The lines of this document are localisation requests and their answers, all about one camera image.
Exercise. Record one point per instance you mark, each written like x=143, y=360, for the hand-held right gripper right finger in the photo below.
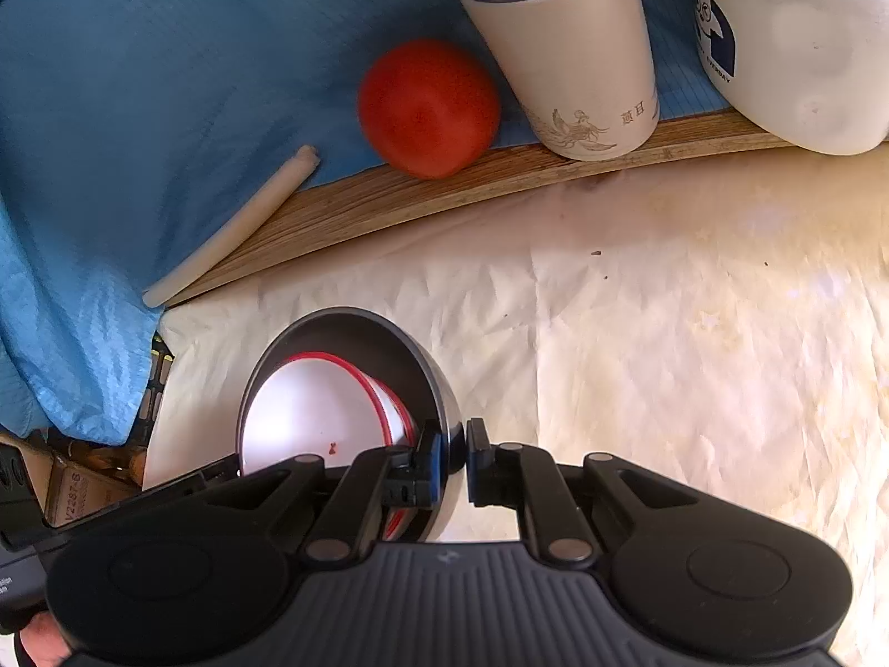
x=478, y=465

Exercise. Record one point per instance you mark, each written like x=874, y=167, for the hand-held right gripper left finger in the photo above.
x=434, y=465

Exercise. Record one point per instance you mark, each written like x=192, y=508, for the steel bowl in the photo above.
x=389, y=344

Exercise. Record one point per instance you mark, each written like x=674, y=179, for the person's left hand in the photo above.
x=42, y=643

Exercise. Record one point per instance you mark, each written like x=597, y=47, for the cardboard box purple logo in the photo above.
x=83, y=493

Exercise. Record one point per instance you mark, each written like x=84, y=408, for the cream tablecloth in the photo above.
x=660, y=361

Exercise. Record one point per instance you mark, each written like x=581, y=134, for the black plastic crate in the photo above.
x=156, y=389

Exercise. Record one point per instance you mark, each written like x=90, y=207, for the wooden shelf board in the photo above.
x=417, y=205

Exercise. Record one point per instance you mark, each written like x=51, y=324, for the white rolling pin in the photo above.
x=236, y=226

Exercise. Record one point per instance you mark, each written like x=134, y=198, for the red tomato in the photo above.
x=430, y=108

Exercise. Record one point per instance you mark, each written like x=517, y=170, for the beige thermos cup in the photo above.
x=569, y=48

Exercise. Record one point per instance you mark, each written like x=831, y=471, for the light blue coat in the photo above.
x=139, y=118

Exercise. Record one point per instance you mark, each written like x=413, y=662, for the white water bottle blue lid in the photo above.
x=799, y=48

